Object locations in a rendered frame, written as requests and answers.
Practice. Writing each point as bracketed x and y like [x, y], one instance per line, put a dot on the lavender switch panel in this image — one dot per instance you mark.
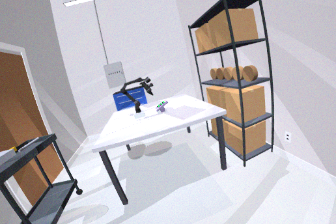
[161, 106]

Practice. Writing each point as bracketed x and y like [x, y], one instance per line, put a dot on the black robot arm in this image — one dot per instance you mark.
[136, 102]

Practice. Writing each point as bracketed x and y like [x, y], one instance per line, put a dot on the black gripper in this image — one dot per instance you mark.
[148, 89]

